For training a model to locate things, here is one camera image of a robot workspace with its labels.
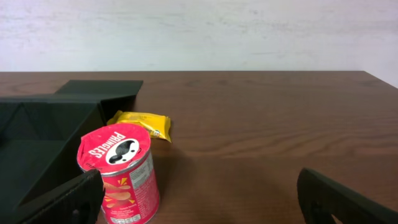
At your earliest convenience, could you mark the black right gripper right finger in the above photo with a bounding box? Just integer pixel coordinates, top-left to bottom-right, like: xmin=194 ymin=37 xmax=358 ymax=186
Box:
xmin=297 ymin=168 xmax=397 ymax=224

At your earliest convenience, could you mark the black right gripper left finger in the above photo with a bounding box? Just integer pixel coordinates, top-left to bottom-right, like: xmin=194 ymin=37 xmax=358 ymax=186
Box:
xmin=12 ymin=169 xmax=104 ymax=224

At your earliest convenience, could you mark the red Pringles can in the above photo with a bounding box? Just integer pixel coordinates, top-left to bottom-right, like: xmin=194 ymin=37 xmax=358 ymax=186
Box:
xmin=76 ymin=123 xmax=160 ymax=224

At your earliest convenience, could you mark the yellow snack packet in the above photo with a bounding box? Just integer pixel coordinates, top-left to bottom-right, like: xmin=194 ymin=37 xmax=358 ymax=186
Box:
xmin=106 ymin=110 xmax=172 ymax=142

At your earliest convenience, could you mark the black open gift box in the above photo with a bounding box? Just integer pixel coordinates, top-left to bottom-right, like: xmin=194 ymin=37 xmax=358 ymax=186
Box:
xmin=1 ymin=80 xmax=142 ymax=223

